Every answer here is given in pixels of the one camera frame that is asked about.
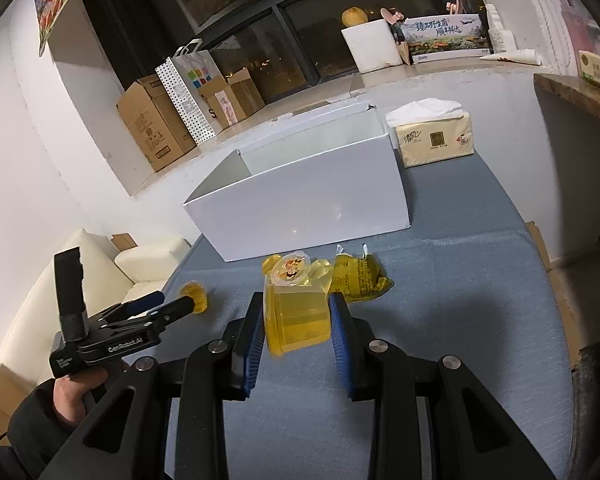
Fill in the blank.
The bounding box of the white foam box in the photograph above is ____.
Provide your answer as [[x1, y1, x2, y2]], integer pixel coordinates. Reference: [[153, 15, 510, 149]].
[[340, 19, 405, 75]]

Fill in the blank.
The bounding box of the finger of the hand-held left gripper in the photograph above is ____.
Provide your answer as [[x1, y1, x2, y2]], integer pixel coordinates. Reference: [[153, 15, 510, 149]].
[[100, 290, 166, 324], [124, 295, 195, 334]]

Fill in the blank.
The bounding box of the small cardboard box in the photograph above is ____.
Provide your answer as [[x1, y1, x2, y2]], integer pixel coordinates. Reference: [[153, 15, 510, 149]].
[[197, 68, 267, 130]]

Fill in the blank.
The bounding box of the yellow pomelo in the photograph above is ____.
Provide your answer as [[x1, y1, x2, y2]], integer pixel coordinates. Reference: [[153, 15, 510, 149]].
[[341, 6, 370, 28]]

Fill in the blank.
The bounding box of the yellow jelly cup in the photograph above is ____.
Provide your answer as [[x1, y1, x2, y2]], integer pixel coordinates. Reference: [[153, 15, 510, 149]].
[[263, 282, 331, 359], [179, 282, 210, 314], [307, 259, 336, 291], [262, 251, 312, 286]]

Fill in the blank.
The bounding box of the brown cardboard piece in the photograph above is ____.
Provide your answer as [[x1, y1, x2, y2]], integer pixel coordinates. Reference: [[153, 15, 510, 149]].
[[110, 232, 139, 252]]

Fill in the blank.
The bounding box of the person's left hand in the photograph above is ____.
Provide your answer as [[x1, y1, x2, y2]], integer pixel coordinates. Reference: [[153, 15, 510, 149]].
[[54, 366, 107, 429]]

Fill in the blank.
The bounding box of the dark window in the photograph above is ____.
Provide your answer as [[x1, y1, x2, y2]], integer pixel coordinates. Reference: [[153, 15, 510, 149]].
[[77, 0, 484, 92]]

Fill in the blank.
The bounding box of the wooden counter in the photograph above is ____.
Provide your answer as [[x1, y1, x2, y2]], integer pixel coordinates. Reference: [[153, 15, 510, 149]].
[[532, 72, 600, 376]]

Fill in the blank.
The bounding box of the landscape printed box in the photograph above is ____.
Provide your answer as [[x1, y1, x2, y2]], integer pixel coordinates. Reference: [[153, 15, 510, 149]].
[[398, 12, 492, 65]]

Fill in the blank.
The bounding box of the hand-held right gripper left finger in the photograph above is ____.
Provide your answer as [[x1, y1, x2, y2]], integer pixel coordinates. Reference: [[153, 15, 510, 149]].
[[45, 290, 267, 480]]

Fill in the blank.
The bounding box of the white bottle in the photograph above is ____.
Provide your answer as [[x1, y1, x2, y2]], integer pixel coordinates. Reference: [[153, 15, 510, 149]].
[[484, 3, 519, 54]]

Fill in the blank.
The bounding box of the white rolled tube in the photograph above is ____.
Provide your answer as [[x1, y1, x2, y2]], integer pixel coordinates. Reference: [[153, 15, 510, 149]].
[[479, 48, 540, 67]]

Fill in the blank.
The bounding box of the small green candy packet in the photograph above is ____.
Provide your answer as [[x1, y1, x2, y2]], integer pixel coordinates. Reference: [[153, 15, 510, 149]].
[[332, 243, 396, 304]]

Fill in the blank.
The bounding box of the large cardboard box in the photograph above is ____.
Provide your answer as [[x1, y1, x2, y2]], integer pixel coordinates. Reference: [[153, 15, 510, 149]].
[[116, 74, 199, 174]]

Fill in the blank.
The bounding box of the dotted paper bag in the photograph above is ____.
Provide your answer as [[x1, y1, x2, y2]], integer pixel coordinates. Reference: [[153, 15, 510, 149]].
[[154, 55, 219, 146]]

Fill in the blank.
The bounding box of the yellow tissue pack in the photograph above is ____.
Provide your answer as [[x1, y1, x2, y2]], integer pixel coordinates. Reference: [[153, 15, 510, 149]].
[[384, 98, 476, 169]]

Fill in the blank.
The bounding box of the green and white box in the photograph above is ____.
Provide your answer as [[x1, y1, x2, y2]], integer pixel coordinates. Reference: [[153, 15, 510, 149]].
[[578, 50, 600, 91]]

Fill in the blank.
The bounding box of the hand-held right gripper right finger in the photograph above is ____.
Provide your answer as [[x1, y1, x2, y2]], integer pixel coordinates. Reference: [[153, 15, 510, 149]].
[[327, 292, 562, 480]]

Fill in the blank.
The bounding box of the cream sofa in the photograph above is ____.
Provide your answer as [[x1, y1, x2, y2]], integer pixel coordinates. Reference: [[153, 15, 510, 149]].
[[0, 227, 194, 378]]

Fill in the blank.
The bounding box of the brown cardboard box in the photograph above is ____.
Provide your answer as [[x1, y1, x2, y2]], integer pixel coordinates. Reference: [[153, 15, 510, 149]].
[[0, 355, 32, 447]]

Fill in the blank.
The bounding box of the person's left forearm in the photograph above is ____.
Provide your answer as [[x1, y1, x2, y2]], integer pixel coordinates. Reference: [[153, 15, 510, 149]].
[[0, 377, 83, 480]]

